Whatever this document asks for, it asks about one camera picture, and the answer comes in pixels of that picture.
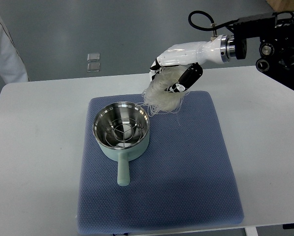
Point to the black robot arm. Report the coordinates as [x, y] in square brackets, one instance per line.
[276, 44]

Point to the upper floor metal plate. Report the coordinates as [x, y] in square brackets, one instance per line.
[93, 57]

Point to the white vermicelli bundle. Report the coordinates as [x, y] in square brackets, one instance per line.
[158, 101]

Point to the white fabric with black seam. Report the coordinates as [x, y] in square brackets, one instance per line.
[12, 68]

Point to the blue textured mat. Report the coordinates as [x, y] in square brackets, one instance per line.
[183, 179]

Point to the wire steaming rack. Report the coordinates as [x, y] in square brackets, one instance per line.
[122, 135]

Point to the mint green steel pot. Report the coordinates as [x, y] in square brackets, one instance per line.
[122, 112]

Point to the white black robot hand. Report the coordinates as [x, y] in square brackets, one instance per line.
[194, 54]

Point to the wooden box corner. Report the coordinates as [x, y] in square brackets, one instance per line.
[281, 5]

